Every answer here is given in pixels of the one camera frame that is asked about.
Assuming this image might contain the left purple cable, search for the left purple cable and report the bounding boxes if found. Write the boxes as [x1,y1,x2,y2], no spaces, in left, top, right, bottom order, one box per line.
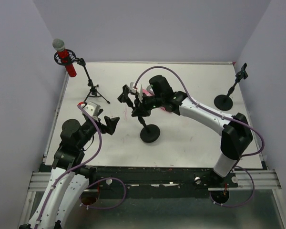
[35,102,127,226]

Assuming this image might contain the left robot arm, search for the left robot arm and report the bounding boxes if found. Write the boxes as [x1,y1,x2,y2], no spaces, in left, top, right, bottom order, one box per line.
[20,104,120,229]

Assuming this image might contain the black tripod microphone stand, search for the black tripod microphone stand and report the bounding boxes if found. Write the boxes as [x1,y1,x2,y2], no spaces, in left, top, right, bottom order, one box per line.
[53,49,111,105]

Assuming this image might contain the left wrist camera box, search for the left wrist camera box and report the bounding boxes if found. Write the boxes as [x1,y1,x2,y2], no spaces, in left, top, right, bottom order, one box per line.
[78,101,101,120]

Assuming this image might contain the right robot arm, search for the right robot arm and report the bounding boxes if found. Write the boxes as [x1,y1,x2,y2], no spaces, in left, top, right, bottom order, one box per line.
[130,75,253,177]

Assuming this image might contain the black mounting rail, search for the black mounting rail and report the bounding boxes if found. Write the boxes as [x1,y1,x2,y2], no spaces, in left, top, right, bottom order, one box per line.
[80,166,238,199]

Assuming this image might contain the red glitter microphone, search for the red glitter microphone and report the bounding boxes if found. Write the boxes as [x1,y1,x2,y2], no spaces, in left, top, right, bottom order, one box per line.
[52,39,77,77]

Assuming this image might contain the aluminium frame rail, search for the aluminium frame rail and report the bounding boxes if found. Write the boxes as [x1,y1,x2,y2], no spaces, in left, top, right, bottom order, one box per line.
[28,62,281,191]

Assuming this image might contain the pink microphone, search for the pink microphone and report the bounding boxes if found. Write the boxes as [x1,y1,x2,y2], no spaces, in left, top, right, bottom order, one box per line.
[143,86,169,112]

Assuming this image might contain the black round-base stand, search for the black round-base stand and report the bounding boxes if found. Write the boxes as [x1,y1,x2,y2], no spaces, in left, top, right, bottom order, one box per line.
[214,63,248,111]
[117,85,161,144]

